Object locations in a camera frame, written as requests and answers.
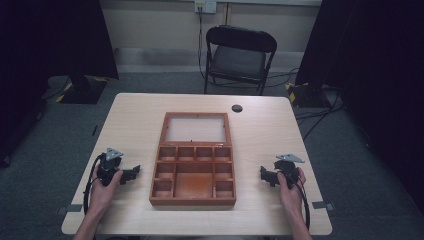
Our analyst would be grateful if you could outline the dark curtain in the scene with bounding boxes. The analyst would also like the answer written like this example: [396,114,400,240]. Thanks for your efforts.
[294,0,424,214]
[0,0,120,168]

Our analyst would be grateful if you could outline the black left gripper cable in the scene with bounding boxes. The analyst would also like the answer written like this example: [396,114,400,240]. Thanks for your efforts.
[82,152,107,215]

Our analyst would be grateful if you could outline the black power cable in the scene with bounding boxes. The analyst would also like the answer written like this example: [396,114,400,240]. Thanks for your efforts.
[197,6,214,84]

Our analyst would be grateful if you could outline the black stand base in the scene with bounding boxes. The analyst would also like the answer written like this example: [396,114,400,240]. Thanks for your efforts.
[55,75,110,105]
[285,81,336,109]

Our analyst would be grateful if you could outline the wooden compartment box with lid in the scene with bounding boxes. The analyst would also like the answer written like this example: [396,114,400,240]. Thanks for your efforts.
[148,111,238,207]

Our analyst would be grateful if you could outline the black floor cables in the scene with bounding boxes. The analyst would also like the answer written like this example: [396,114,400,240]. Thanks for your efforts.
[266,67,348,142]

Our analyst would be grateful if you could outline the person's left hand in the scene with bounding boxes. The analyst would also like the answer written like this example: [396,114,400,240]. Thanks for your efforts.
[87,164,125,218]

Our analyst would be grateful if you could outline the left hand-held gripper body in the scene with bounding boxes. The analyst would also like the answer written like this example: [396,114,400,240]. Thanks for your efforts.
[97,147,124,187]

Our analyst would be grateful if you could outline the person's right hand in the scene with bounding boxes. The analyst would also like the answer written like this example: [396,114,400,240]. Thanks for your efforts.
[277,166,307,218]

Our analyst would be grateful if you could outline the black folding chair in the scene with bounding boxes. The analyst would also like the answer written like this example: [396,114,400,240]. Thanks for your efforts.
[203,24,279,97]

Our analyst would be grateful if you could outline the grey tape strip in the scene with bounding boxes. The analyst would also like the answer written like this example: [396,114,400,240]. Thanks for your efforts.
[55,203,84,216]
[311,200,335,212]

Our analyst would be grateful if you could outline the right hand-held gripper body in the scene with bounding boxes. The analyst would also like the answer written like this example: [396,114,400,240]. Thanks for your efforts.
[273,153,306,190]

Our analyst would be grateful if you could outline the white wall socket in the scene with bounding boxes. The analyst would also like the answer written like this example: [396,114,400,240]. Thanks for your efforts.
[194,0,218,15]

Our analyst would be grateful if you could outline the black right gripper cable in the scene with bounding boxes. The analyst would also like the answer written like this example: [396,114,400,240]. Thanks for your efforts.
[289,174,312,231]

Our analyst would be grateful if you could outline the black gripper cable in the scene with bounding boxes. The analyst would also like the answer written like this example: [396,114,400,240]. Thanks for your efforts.
[82,152,107,215]
[289,174,312,231]

